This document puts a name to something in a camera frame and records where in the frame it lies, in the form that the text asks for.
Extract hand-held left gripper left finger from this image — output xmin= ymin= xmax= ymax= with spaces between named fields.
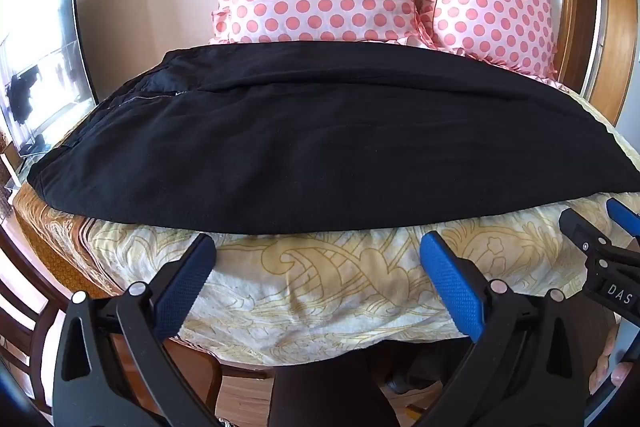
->
xmin=52 ymin=234 xmax=222 ymax=427

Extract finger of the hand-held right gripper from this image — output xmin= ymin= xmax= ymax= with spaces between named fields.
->
xmin=606 ymin=198 xmax=640 ymax=239
xmin=559 ymin=208 xmax=610 ymax=269

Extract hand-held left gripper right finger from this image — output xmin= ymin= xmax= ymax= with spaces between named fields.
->
xmin=419 ymin=231 xmax=591 ymax=427

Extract black pants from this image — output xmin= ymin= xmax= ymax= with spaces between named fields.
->
xmin=26 ymin=41 xmax=640 ymax=238

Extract person's right hand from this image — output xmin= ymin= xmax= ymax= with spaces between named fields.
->
xmin=606 ymin=357 xmax=635 ymax=395

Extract wooden chair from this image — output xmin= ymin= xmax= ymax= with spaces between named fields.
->
xmin=0 ymin=274 xmax=224 ymax=427

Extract cream floral bedsheet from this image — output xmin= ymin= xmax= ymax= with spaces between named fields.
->
xmin=12 ymin=74 xmax=640 ymax=400

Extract person's legs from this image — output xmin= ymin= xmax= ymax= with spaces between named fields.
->
xmin=269 ymin=341 xmax=483 ymax=427

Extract wooden wardrobe panel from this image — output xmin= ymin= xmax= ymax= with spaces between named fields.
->
xmin=590 ymin=0 xmax=640 ymax=128

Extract brown door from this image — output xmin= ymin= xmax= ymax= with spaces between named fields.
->
xmin=569 ymin=0 xmax=599 ymax=94

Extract flat screen television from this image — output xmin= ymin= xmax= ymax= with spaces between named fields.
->
xmin=0 ymin=0 xmax=99 ymax=158

